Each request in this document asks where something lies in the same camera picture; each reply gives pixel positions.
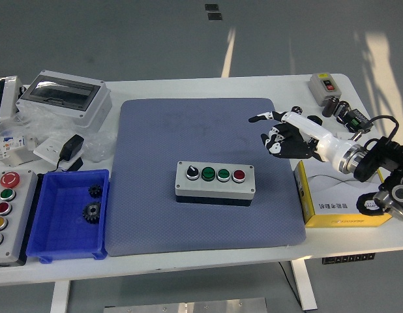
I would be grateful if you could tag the white box with black window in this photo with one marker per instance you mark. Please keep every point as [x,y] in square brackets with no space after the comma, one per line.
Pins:
[9,94]

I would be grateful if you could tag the black hex nut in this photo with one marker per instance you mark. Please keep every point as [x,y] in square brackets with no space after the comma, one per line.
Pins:
[316,119]

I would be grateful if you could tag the white wall switch plate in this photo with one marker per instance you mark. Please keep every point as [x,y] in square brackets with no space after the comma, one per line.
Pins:
[343,134]

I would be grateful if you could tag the black module with green terminal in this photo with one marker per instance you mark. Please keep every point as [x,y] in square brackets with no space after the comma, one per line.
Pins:
[356,119]

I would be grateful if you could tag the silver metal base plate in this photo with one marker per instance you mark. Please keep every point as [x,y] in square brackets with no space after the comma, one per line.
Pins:
[188,306]

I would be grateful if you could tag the grey five-button control box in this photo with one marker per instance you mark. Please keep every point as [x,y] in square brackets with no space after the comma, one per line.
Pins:
[19,215]

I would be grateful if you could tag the small black bevel gear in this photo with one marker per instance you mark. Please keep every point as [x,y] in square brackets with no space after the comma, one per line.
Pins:
[95,191]

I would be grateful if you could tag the blue plastic bin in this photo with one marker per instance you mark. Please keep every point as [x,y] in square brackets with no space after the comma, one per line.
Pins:
[58,234]

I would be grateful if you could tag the white circuit breaker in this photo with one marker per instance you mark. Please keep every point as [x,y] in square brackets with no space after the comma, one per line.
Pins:
[15,148]

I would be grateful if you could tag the clear plastic bag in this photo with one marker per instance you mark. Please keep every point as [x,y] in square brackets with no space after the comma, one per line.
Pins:
[41,125]

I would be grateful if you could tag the black cylindrical capacitor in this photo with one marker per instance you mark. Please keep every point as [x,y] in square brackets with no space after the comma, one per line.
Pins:
[329,107]
[297,109]
[341,111]

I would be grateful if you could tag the grey four-button control box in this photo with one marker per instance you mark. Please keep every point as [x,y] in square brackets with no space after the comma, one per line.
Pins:
[214,190]

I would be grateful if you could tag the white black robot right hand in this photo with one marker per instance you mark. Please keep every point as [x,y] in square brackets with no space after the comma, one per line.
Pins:
[319,133]

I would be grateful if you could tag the black table control panel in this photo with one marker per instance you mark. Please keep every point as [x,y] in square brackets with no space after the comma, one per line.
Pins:
[348,258]

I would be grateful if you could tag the blue-grey table mat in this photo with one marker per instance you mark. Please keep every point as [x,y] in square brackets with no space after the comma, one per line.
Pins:
[162,137]

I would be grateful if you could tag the large black bevel gear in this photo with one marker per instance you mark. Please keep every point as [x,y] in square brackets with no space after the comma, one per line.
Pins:
[91,212]

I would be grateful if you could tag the grey two-button switch box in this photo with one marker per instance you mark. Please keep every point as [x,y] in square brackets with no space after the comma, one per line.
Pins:
[320,88]

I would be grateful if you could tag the white wall socket plate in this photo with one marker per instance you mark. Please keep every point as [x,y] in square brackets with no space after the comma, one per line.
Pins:
[48,150]

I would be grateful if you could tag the grey enclosure with dark lid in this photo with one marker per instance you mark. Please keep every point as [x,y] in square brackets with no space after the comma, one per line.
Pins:
[90,111]

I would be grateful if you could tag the black power adapter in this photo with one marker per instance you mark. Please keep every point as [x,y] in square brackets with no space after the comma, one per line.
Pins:
[72,146]

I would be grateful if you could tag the dark floor plate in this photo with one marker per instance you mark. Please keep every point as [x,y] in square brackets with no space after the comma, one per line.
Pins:
[211,7]
[214,16]

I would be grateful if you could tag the white and yellow cardboard box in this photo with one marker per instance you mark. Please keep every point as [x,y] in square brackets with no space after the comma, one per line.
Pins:
[328,195]

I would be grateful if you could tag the white table leg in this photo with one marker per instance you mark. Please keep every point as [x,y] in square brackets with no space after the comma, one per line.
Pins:
[304,287]
[59,296]

